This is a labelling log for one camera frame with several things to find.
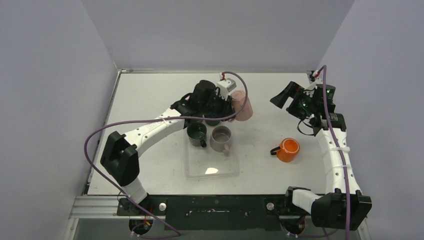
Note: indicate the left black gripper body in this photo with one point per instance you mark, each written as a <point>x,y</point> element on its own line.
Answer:
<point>217,106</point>

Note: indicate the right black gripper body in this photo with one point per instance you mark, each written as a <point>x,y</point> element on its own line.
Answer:
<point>293,101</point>

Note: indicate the dark green mug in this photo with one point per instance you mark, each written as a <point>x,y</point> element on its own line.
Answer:
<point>211,122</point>

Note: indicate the pale pink faceted mug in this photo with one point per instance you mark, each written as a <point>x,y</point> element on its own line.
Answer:
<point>242,105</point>

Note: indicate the lilac mug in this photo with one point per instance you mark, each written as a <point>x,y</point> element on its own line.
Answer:
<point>221,140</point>

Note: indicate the grey mug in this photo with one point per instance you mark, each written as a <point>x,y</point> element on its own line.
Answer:
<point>197,134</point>

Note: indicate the orange mug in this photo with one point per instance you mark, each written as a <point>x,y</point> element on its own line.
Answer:
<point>287,150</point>

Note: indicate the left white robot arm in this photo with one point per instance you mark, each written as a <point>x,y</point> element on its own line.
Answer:
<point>120,156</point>

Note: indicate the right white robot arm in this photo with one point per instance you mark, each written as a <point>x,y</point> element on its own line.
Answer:
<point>342,205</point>

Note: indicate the clear plastic tray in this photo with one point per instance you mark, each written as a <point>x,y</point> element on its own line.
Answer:
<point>202,163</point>

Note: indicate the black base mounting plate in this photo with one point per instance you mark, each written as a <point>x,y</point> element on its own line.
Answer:
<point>224,212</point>

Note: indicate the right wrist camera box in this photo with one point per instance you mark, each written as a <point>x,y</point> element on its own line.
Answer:
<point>314,79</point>

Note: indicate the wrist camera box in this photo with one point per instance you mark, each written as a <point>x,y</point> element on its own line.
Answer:
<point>225,87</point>
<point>314,79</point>

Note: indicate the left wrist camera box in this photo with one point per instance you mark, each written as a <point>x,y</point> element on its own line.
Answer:
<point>225,87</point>

